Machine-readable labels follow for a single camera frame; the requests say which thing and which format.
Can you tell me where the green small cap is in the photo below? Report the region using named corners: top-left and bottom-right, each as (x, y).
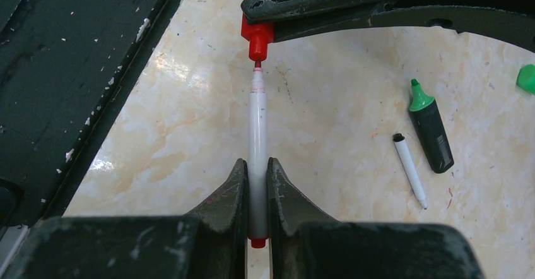
top-left (516, 64), bottom-right (535, 95)

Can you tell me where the white pen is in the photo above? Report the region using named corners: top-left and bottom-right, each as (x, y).
top-left (392, 133), bottom-right (428, 210)
top-left (247, 62), bottom-right (269, 249)

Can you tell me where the black green highlighter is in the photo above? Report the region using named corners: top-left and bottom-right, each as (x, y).
top-left (409, 79), bottom-right (454, 174)

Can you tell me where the red pen cap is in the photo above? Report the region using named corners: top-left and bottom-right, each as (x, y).
top-left (241, 14), bottom-right (274, 68)

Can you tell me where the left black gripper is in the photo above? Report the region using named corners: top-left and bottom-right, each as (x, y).
top-left (241, 0), bottom-right (534, 51)

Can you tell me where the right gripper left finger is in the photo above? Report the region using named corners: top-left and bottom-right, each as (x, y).
top-left (4, 159), bottom-right (249, 278)

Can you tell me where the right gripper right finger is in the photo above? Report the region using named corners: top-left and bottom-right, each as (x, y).
top-left (267, 158), bottom-right (484, 278)

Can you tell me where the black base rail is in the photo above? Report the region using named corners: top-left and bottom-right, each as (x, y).
top-left (1, 0), bottom-right (170, 227)

